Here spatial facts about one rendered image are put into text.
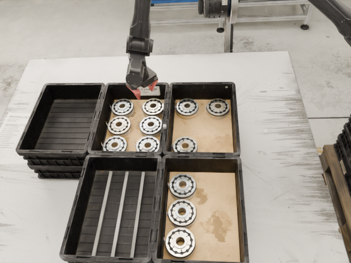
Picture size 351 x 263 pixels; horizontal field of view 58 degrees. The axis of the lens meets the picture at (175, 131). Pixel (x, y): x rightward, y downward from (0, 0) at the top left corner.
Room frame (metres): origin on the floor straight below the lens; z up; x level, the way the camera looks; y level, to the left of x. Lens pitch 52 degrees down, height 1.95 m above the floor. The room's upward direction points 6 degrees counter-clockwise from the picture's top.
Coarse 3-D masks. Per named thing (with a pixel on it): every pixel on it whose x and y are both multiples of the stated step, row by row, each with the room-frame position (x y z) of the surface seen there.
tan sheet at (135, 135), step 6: (132, 102) 1.07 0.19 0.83; (138, 102) 1.06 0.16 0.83; (138, 108) 1.03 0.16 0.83; (138, 114) 0.99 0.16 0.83; (132, 120) 0.95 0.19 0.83; (138, 120) 0.95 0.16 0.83; (132, 126) 0.92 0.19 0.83; (138, 126) 0.91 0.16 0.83; (108, 132) 0.90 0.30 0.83; (132, 132) 0.88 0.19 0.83; (138, 132) 0.88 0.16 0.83; (108, 138) 0.86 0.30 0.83; (126, 138) 0.85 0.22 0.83; (132, 138) 0.85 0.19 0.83; (138, 138) 0.85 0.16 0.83; (132, 144) 0.82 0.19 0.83; (102, 150) 0.80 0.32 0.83; (132, 150) 0.78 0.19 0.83
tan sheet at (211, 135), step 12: (204, 108) 0.98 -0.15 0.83; (180, 120) 0.92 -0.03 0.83; (192, 120) 0.92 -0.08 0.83; (204, 120) 0.91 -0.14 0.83; (216, 120) 0.90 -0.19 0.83; (228, 120) 0.89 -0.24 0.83; (180, 132) 0.86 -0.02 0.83; (192, 132) 0.85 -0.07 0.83; (204, 132) 0.84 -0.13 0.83; (216, 132) 0.83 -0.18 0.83; (228, 132) 0.83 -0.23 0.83; (204, 144) 0.78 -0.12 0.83; (216, 144) 0.77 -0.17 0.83; (228, 144) 0.76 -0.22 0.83
